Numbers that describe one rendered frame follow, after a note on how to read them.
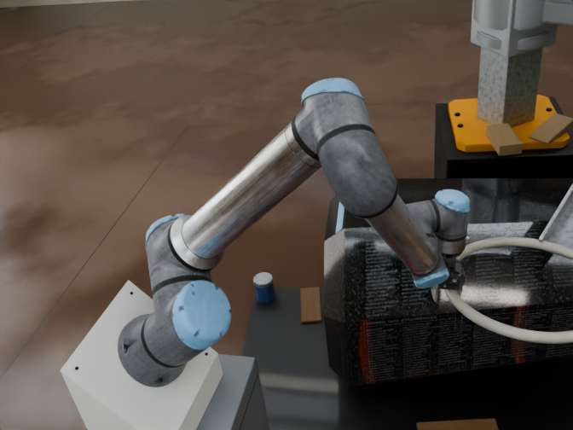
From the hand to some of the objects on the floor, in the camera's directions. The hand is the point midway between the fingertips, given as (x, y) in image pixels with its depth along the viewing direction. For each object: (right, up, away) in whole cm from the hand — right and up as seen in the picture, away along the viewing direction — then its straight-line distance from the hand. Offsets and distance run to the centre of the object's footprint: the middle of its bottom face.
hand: (445, 297), depth 191 cm
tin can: (-59, -18, +142) cm, 154 cm away
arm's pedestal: (-71, -97, +32) cm, 125 cm away
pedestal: (+66, +8, +157) cm, 170 cm away
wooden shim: (-36, -22, +132) cm, 139 cm away
